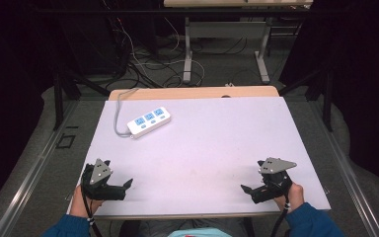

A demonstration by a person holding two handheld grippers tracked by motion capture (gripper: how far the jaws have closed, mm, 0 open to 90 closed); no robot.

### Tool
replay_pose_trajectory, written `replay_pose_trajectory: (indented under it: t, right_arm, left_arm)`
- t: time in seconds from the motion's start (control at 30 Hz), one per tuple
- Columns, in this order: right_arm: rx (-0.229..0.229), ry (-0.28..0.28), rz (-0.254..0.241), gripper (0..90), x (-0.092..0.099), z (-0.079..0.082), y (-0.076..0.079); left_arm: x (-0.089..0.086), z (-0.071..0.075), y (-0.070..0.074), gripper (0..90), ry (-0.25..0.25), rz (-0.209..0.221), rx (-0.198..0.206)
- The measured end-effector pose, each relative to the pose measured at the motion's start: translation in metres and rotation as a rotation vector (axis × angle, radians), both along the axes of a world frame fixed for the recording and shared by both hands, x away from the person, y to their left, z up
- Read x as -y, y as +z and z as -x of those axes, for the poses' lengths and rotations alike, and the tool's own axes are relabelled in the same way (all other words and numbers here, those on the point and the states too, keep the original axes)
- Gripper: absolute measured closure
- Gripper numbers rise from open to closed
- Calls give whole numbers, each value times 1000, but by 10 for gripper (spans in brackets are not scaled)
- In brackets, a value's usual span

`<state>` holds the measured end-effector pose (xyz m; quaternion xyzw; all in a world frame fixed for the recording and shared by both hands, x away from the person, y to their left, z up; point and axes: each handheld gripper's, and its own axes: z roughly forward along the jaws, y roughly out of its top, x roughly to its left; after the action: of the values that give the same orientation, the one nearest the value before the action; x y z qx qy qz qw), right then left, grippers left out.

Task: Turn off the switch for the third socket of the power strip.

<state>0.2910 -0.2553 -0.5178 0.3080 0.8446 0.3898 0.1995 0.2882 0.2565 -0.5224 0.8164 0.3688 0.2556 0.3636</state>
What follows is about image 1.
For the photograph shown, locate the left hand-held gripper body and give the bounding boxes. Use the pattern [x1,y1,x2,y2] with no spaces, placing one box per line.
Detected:
[80,158,126,201]

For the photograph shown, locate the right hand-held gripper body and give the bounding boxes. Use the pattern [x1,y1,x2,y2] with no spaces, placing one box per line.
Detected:
[251,157,298,204]

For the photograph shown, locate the person's right hand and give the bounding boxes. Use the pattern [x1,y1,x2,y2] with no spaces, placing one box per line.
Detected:
[273,182,306,212]

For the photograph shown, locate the person's left hand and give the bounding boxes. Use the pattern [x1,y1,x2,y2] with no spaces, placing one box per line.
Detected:
[69,185,105,219]

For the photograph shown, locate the person's grey trousers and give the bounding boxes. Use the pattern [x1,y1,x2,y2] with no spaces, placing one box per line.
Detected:
[119,217,256,237]

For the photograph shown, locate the white table cover board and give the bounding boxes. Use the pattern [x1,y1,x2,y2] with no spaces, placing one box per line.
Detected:
[66,96,332,220]

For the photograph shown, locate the light blue cloth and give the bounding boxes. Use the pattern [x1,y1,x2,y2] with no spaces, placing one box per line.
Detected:
[167,227,234,237]

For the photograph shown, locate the white power strip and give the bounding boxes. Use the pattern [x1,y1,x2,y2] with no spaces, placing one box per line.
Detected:
[126,106,173,139]

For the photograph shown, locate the black metal stand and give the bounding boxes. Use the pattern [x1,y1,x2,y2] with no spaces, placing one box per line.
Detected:
[276,63,334,133]
[52,63,112,131]

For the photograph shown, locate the wooden table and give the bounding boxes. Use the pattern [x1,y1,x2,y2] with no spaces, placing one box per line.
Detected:
[108,85,280,102]

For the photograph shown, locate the black horizontal bar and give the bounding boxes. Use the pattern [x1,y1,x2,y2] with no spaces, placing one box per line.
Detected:
[34,7,310,15]

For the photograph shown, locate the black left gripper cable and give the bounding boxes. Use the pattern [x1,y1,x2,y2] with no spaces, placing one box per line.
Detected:
[81,189,104,237]

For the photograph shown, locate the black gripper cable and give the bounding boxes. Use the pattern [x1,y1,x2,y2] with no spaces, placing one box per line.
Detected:
[269,180,292,237]
[81,189,104,237]

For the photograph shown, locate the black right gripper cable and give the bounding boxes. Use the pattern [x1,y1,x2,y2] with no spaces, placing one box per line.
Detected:
[269,180,292,237]

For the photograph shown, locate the metal floor rail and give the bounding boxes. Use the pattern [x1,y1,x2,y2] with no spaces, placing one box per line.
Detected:
[308,98,379,237]
[0,99,81,237]

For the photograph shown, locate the grey power strip cable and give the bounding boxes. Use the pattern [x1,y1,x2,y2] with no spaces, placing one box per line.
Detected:
[113,87,140,138]

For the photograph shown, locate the tangle of floor cables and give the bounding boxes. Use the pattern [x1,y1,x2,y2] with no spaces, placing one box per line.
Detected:
[98,0,250,89]

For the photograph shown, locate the white metal frame desk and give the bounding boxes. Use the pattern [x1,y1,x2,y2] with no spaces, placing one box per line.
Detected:
[163,0,314,85]

